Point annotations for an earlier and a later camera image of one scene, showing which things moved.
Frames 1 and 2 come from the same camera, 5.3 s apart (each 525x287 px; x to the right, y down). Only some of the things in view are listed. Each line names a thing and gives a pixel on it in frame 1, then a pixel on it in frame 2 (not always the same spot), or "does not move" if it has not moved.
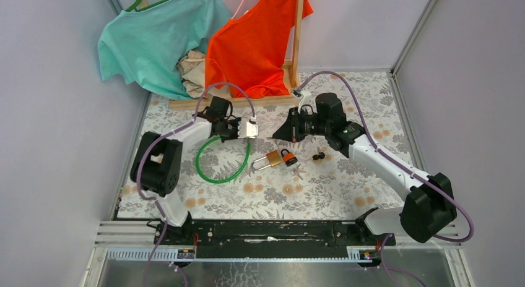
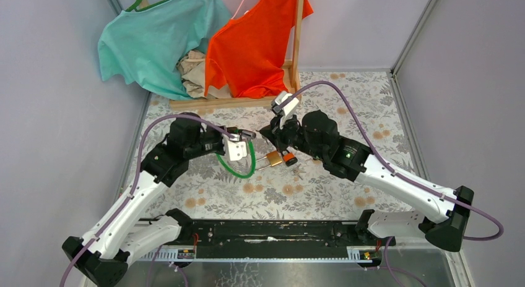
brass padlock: [273, 158] does not move
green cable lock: [226, 180] to [254, 163]
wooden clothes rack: [291, 69] does not move
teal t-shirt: [146, 43] does not move
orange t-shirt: [249, 52] does not move
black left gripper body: [228, 130] to [210, 142]
